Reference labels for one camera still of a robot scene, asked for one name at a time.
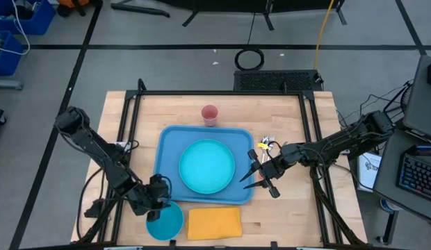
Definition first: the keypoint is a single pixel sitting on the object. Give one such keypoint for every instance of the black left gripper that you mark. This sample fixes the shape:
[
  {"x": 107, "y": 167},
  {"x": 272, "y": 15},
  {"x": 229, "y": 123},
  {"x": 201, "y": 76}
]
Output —
[{"x": 149, "y": 198}]

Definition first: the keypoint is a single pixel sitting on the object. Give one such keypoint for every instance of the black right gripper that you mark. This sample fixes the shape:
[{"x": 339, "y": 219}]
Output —
[{"x": 278, "y": 163}]

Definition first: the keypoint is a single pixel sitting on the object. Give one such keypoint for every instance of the blue round bowl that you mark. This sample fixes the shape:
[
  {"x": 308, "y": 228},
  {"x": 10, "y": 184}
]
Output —
[{"x": 167, "y": 224}]

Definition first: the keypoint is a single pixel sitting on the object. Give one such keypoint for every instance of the teal round plate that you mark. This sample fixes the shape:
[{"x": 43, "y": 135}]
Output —
[{"x": 206, "y": 166}]

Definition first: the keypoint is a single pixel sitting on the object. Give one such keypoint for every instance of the yellow cloth napkin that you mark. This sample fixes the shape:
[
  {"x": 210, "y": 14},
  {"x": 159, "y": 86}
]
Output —
[{"x": 213, "y": 224}]

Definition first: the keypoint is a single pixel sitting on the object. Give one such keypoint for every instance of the light blue plastic tray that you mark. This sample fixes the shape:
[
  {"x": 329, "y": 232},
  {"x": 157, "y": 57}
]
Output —
[{"x": 170, "y": 146}]

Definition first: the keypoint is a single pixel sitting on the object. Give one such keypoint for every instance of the pink plastic cup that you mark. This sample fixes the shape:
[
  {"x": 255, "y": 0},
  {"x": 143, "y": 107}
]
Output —
[{"x": 210, "y": 114}]

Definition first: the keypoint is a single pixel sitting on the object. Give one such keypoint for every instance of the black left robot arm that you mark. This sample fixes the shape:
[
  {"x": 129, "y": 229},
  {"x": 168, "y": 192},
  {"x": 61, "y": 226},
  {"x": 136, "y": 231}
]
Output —
[{"x": 94, "y": 146}]

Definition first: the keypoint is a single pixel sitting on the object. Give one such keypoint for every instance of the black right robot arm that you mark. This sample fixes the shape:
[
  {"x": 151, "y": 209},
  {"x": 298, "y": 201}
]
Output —
[{"x": 347, "y": 139}]

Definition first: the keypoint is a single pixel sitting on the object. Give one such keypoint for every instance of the black perforated computer case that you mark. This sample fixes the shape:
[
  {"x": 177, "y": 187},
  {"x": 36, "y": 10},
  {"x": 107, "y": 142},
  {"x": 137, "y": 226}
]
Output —
[{"x": 271, "y": 80}]

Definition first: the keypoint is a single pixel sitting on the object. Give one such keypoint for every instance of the white printed paper sheet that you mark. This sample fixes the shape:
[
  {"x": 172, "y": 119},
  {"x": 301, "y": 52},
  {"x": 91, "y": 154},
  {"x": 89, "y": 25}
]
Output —
[{"x": 370, "y": 173}]

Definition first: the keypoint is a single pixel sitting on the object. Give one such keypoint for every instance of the grey desk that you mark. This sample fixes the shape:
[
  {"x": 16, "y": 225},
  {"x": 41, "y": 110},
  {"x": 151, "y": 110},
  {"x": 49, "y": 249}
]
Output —
[{"x": 389, "y": 180}]

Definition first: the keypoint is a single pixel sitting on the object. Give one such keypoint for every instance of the black backlit keyboard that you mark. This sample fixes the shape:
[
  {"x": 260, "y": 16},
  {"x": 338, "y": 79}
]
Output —
[{"x": 417, "y": 177}]

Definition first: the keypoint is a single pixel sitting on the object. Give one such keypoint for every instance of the black partition screen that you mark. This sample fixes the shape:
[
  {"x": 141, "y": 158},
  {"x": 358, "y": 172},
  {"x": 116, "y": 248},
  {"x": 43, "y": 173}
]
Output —
[{"x": 219, "y": 4}]

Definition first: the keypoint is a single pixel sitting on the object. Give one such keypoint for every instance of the grey desk panel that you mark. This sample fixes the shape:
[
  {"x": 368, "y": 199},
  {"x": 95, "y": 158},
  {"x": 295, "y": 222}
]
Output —
[{"x": 422, "y": 100}]

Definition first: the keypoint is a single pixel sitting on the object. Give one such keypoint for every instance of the blue storage bin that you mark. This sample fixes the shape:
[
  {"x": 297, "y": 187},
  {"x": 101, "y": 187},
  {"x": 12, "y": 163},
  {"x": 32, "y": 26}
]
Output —
[
  {"x": 8, "y": 62},
  {"x": 41, "y": 21}
]

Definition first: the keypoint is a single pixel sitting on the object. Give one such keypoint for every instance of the orange shop vacuum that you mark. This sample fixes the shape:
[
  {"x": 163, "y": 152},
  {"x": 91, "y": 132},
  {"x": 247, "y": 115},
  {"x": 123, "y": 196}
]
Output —
[{"x": 73, "y": 2}]

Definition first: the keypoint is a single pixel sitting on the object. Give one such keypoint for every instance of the black frame clamp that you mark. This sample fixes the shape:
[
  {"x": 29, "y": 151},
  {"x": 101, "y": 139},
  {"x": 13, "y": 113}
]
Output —
[
  {"x": 274, "y": 244},
  {"x": 172, "y": 243}
]

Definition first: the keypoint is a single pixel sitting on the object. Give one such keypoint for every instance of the black aluminium table frame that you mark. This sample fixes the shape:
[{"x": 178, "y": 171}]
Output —
[{"x": 219, "y": 92}]

